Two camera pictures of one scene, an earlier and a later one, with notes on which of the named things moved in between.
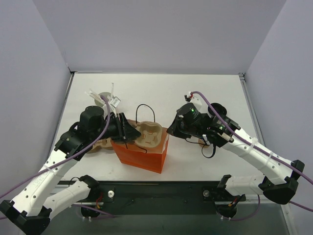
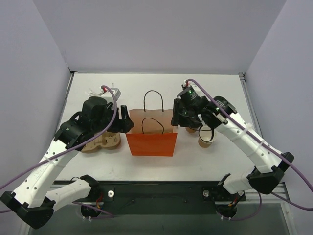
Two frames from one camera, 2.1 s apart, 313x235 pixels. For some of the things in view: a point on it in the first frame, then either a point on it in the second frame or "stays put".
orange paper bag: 150,159 to 151,132
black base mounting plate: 162,197 stays put
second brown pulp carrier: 105,143 stays put
